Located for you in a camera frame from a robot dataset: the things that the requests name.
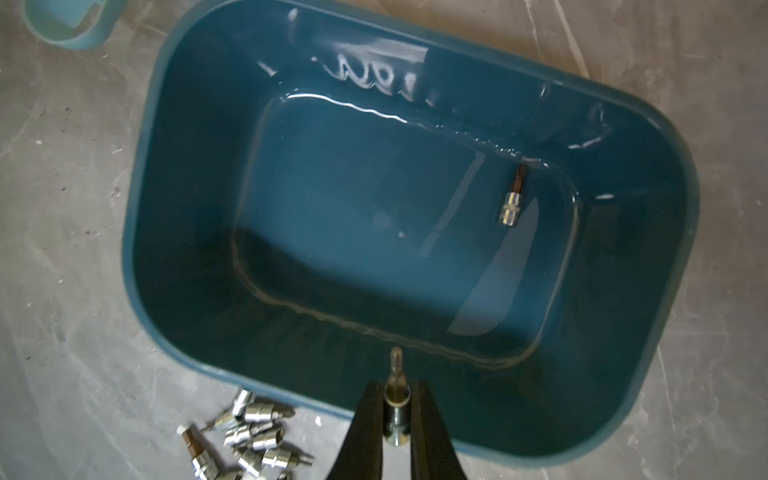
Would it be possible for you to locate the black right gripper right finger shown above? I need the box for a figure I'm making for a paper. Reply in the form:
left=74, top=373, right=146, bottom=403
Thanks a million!
left=410, top=381, right=467, bottom=480

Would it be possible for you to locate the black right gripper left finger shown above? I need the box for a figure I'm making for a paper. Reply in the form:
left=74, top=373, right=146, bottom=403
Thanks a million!
left=326, top=381, right=384, bottom=480

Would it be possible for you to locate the chrome bit slim tip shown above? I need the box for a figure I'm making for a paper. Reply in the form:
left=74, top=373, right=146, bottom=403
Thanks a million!
left=384, top=347, right=411, bottom=447

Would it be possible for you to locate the chrome bit with brown tip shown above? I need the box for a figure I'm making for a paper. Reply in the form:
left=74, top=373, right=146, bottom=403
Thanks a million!
left=499, top=164, right=528, bottom=227

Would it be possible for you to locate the chrome hex bit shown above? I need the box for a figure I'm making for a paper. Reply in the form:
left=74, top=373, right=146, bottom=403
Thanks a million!
left=261, top=449, right=312, bottom=471

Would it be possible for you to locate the chrome bit dark square socket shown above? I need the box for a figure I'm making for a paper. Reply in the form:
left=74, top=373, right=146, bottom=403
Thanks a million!
left=247, top=427, right=284, bottom=451

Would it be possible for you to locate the chrome phillips bit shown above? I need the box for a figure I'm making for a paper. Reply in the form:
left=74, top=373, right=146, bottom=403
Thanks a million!
left=242, top=402, right=295, bottom=423

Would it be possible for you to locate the chrome bit lower pile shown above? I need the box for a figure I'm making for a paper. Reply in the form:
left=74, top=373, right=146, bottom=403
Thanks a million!
left=232, top=449, right=262, bottom=479

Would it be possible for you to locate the chrome bit pile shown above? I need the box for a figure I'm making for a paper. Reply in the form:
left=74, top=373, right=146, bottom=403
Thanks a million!
left=207, top=388, right=254, bottom=431
left=232, top=449, right=262, bottom=479

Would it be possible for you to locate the chrome bit bottom pile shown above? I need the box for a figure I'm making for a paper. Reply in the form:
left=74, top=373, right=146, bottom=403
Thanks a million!
left=207, top=388, right=254, bottom=431

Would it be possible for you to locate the chrome socket adapter bit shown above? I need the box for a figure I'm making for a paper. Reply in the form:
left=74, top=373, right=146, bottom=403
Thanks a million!
left=176, top=424, right=220, bottom=480

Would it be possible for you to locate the teal plastic storage box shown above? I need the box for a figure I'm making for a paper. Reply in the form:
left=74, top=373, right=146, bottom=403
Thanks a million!
left=123, top=1, right=699, bottom=467

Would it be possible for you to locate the light blue dustpan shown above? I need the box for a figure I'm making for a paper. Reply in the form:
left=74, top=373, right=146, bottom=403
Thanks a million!
left=21, top=0, right=126, bottom=50

